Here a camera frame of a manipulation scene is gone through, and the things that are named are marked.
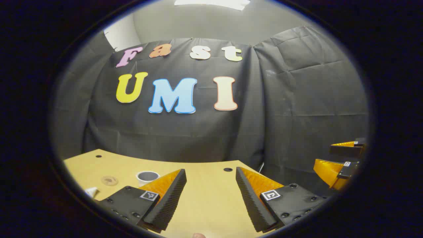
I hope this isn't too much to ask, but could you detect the ceiling light panel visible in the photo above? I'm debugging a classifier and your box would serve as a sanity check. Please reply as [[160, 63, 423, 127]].
[[174, 0, 251, 11]]

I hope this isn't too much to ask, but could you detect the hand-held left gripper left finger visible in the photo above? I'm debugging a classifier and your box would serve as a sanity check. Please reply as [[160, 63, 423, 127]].
[[96, 169, 187, 233]]

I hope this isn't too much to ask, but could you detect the black backdrop cloth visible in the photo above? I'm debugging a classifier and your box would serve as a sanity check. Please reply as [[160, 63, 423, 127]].
[[50, 25, 369, 197]]

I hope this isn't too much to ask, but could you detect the light wooden desktop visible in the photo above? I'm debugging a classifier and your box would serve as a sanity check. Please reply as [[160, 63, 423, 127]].
[[63, 149, 288, 238]]

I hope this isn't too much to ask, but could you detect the white cup with wooden handle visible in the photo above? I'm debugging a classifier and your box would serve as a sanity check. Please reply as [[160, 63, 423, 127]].
[[136, 171, 161, 186]]

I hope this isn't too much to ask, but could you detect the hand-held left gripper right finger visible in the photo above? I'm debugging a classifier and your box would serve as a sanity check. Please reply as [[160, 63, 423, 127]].
[[235, 166, 327, 233]]

